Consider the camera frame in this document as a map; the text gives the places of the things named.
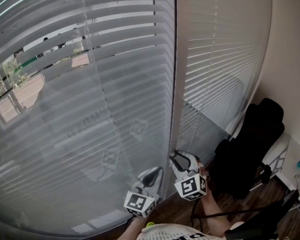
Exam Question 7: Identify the person's right hand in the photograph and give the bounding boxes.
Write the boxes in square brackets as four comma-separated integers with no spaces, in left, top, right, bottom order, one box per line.
[196,161,211,184]

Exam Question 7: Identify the person's left forearm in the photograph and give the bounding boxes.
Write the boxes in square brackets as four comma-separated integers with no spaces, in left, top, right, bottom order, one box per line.
[117,216,147,240]

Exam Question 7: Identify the white desk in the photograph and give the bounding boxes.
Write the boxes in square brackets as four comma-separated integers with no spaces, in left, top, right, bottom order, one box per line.
[249,132,300,211]

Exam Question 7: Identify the person's right forearm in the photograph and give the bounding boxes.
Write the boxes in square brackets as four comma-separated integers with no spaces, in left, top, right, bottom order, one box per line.
[200,190,234,236]

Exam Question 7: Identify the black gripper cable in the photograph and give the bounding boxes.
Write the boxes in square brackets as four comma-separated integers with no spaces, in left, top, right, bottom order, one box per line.
[189,200,265,229]

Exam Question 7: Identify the person's white patterned shirt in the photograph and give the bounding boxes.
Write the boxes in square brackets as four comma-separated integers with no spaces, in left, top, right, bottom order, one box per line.
[135,222,231,240]

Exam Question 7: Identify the white window frame post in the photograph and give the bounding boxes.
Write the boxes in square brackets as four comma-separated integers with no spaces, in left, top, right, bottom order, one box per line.
[163,0,192,200]

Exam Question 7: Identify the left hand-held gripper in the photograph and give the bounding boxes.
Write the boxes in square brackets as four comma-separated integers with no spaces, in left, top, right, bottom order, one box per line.
[123,166,165,219]

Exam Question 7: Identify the black office chair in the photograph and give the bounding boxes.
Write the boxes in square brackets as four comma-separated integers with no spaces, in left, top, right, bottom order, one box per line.
[209,97,286,200]

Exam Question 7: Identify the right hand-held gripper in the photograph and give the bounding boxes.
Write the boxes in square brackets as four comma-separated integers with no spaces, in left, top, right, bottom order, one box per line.
[168,150,208,202]

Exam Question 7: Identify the white window blinds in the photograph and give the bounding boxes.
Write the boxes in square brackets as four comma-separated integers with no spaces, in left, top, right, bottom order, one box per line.
[0,0,176,236]
[176,0,273,165]

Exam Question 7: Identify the thin white blind cord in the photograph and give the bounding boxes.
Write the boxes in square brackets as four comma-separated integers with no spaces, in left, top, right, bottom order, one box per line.
[80,0,133,182]

